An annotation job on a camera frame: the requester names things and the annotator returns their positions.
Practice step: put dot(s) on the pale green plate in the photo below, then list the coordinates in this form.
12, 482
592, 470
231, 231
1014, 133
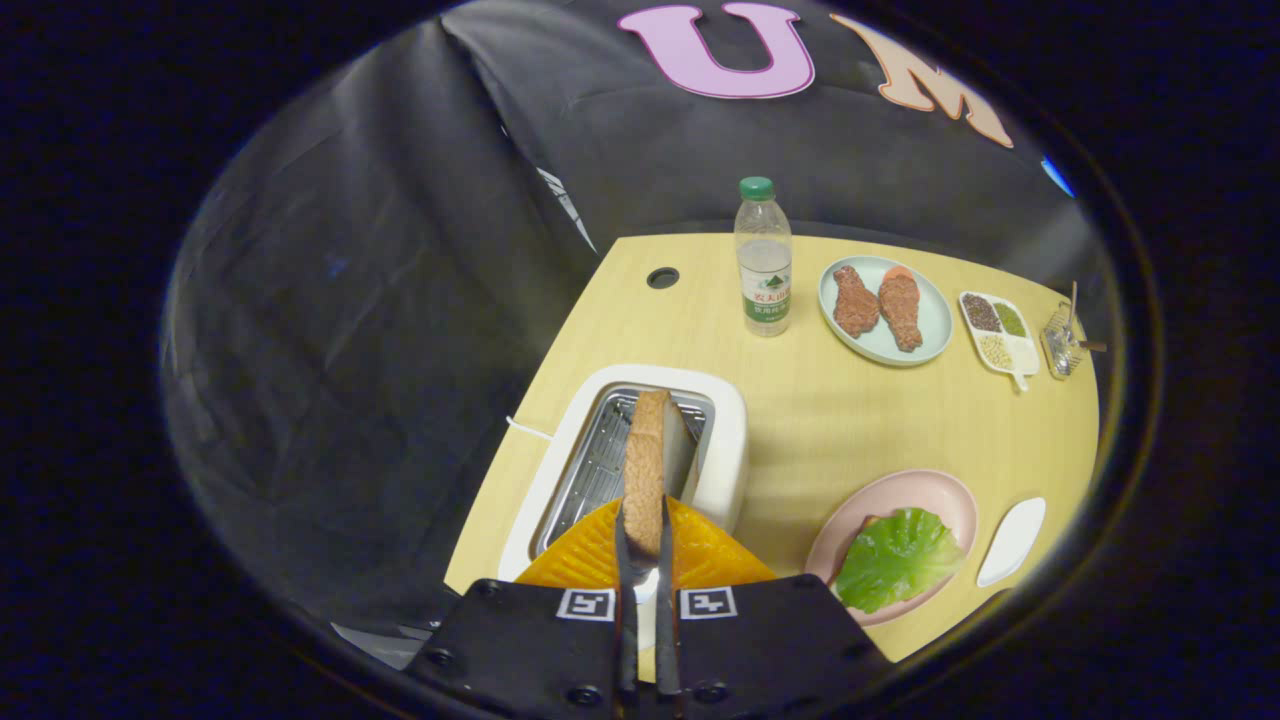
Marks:
935, 320

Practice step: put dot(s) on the brown meat patty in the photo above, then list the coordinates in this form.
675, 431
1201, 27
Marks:
855, 302
902, 310

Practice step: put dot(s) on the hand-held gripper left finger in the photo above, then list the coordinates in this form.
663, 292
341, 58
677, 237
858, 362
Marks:
530, 650

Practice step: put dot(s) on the white plate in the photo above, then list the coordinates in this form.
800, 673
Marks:
1012, 540

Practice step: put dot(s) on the white divided grain tray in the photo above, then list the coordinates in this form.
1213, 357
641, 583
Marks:
1022, 352

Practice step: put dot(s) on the green lettuce leaf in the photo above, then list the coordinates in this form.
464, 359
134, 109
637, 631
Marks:
895, 560

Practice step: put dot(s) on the white toaster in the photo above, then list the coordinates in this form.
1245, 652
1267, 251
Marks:
725, 440

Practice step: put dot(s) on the clear plastic water bottle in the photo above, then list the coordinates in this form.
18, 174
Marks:
765, 290

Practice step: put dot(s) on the toasted bread slice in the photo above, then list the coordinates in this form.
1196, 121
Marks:
645, 470

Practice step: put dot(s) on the clear glass utensil holder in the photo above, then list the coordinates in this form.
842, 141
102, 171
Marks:
1060, 350

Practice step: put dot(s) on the pink plate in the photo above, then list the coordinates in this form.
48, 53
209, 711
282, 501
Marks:
900, 490

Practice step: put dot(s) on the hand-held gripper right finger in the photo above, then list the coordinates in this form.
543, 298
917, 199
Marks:
770, 650

